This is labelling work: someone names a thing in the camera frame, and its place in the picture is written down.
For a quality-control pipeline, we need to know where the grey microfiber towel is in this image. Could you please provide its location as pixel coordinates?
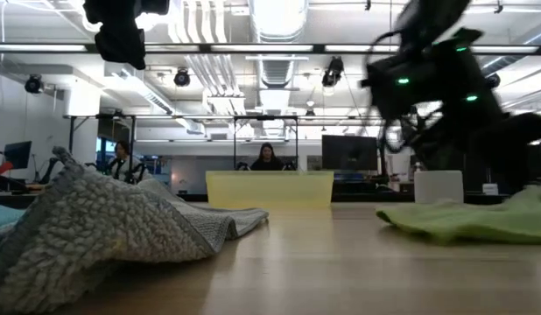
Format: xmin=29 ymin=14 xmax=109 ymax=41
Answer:
xmin=0 ymin=146 xmax=270 ymax=314

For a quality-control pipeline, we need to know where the large black monitor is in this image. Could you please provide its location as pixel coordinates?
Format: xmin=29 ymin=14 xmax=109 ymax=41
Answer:
xmin=321 ymin=134 xmax=379 ymax=172

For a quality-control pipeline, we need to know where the person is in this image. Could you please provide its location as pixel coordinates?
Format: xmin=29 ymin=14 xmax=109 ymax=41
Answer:
xmin=249 ymin=142 xmax=285 ymax=172
xmin=104 ymin=139 xmax=147 ymax=184

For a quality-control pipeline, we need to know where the lime green microfiber towel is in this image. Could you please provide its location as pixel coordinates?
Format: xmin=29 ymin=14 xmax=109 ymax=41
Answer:
xmin=375 ymin=183 xmax=541 ymax=245

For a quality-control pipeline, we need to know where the teal microfiber towel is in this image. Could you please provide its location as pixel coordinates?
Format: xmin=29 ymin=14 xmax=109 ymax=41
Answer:
xmin=0 ymin=200 xmax=26 ymax=231

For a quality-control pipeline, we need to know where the yellow plastic bin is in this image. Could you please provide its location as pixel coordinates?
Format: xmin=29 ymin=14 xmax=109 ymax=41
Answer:
xmin=205 ymin=170 xmax=335 ymax=209

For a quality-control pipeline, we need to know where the snake plant in white pot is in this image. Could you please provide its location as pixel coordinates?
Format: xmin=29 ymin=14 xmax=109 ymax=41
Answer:
xmin=413 ymin=170 xmax=465 ymax=205

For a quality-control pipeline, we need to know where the small black monitor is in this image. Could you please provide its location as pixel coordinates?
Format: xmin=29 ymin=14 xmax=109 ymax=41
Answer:
xmin=3 ymin=140 xmax=33 ymax=171

